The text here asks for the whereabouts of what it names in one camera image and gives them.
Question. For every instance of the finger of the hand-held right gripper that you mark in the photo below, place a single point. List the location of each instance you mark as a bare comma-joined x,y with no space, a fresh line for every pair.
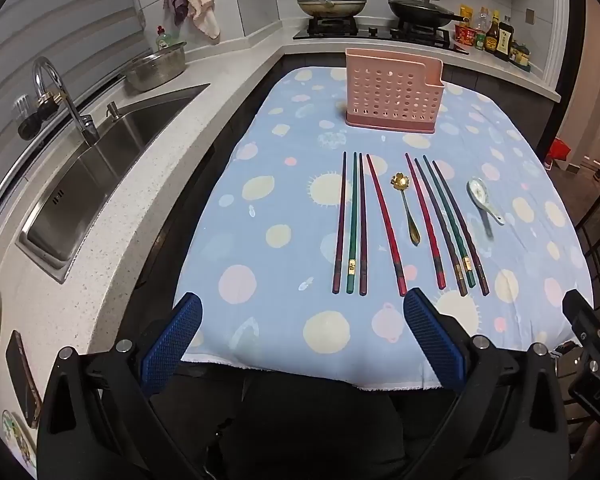
580,310

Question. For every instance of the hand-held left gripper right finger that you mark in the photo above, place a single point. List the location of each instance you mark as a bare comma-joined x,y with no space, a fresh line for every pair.
432,340

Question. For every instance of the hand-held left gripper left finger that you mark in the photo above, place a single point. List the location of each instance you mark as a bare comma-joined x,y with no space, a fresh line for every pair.
172,340

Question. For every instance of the dark red chopstick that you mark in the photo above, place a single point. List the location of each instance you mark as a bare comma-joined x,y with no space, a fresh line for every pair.
362,230
459,225
340,220
439,225

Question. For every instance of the green chopstick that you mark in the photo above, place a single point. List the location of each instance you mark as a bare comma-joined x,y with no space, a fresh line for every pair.
448,220
352,230

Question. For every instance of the white ceramic spoon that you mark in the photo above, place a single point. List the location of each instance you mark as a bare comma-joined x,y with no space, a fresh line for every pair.
477,191

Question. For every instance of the pink perforated utensil holder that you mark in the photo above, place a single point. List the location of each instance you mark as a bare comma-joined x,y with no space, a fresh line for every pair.
390,90

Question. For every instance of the person's right hand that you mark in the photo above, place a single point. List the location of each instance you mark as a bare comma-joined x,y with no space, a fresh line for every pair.
597,452

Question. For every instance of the black smartphone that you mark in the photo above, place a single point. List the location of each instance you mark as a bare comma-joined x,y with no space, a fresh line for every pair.
22,380

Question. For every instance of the person's dark clothing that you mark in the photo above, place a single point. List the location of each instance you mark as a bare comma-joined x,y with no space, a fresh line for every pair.
305,435

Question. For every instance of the red box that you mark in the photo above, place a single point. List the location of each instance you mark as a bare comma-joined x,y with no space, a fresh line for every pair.
560,150

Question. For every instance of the gold flower spoon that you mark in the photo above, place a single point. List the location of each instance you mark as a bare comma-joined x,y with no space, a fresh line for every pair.
399,180

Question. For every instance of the blue dotted tablecloth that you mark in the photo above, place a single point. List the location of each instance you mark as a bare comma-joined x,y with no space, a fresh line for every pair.
280,210

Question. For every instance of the printed round coaster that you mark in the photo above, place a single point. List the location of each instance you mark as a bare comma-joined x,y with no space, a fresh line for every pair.
20,437

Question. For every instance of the stainless steel sink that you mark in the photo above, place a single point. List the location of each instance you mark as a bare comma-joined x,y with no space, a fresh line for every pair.
105,160

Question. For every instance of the sink soap dispenser pump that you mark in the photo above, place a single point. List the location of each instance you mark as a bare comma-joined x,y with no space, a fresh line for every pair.
113,110

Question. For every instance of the chrome faucet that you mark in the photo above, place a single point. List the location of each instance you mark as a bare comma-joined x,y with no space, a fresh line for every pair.
75,110

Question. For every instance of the seasoning jar rack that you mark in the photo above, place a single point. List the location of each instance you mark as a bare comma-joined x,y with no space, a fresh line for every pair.
521,57

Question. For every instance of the stainless steel bowl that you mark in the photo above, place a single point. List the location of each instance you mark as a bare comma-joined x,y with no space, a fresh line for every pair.
155,67

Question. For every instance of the dark soy sauce bottle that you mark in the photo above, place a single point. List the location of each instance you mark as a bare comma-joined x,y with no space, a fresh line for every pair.
505,40

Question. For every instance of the small green-lid jar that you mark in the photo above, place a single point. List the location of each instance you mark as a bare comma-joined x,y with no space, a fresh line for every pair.
480,41

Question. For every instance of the brown sauce bottle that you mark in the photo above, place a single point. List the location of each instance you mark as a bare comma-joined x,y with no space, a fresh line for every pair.
492,35

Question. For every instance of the green dish soap bottle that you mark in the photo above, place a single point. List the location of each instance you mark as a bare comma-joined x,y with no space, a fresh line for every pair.
163,39

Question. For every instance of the clear plastic bottle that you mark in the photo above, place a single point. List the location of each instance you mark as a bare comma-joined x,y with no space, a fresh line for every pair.
481,19

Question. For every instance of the black gas stove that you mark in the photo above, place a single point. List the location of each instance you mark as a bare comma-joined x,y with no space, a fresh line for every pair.
375,34

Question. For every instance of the yellow seasoning packet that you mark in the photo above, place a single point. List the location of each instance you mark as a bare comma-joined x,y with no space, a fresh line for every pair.
466,12

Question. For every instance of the black wok with lid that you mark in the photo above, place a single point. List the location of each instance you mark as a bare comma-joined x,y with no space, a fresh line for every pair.
420,10

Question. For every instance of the pan with glass lid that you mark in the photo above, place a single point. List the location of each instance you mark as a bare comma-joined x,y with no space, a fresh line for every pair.
332,4

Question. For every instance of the grey wall switch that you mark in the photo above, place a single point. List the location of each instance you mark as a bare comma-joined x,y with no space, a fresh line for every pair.
530,16

